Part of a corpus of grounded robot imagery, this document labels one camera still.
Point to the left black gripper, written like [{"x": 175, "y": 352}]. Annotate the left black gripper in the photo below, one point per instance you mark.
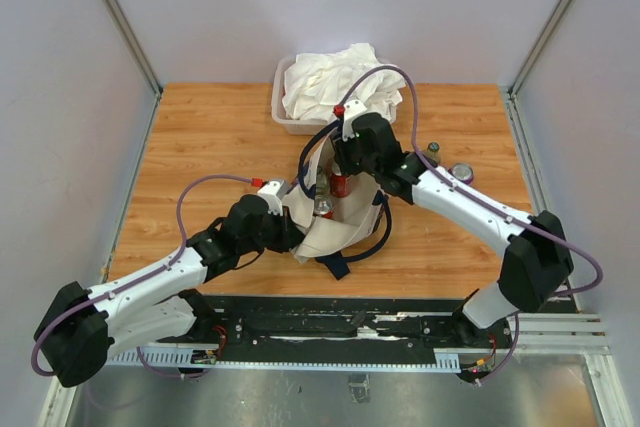
[{"x": 289, "y": 234}]

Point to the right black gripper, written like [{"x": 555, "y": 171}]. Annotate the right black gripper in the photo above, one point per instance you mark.
[{"x": 341, "y": 148}]

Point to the red soda can front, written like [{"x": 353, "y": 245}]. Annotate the red soda can front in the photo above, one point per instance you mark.
[{"x": 323, "y": 206}]

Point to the red soda can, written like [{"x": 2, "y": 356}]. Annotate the red soda can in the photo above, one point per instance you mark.
[
  {"x": 323, "y": 206},
  {"x": 339, "y": 182}
]

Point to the red soda can back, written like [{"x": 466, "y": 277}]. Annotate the red soda can back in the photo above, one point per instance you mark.
[{"x": 339, "y": 182}]

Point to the clear glass bottle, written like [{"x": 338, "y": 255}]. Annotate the clear glass bottle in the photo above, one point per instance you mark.
[
  {"x": 433, "y": 154},
  {"x": 322, "y": 182}
]

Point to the beige canvas tote bag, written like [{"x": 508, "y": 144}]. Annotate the beige canvas tote bag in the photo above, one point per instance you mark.
[{"x": 355, "y": 218}]

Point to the purple soda can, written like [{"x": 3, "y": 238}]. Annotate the purple soda can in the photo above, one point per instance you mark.
[{"x": 463, "y": 172}]

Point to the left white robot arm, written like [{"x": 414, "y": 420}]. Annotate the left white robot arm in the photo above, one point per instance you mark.
[{"x": 85, "y": 327}]

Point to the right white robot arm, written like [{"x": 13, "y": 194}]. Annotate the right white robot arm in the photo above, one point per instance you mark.
[{"x": 535, "y": 255}]

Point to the white crumpled cloth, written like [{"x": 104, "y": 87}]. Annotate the white crumpled cloth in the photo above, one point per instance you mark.
[{"x": 330, "y": 82}]

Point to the clear plastic bin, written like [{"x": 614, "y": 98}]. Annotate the clear plastic bin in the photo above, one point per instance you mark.
[{"x": 280, "y": 102}]

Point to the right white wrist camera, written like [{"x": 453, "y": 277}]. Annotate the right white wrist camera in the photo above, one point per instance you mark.
[{"x": 348, "y": 111}]

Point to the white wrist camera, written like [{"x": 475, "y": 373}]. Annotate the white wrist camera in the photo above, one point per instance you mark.
[
  {"x": 348, "y": 111},
  {"x": 272, "y": 192}
]

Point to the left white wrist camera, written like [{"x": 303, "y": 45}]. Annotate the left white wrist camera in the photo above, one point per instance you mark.
[{"x": 272, "y": 192}]

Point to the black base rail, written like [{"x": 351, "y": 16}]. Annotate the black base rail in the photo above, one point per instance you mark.
[{"x": 310, "y": 330}]

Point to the right aluminium frame post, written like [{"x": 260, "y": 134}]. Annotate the right aluminium frame post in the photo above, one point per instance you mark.
[{"x": 557, "y": 15}]

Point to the aluminium frame post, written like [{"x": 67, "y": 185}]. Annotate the aluminium frame post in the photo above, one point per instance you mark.
[
  {"x": 122, "y": 24},
  {"x": 557, "y": 15}
]

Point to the left aluminium frame post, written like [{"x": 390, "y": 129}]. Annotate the left aluminium frame post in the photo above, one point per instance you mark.
[{"x": 122, "y": 24}]

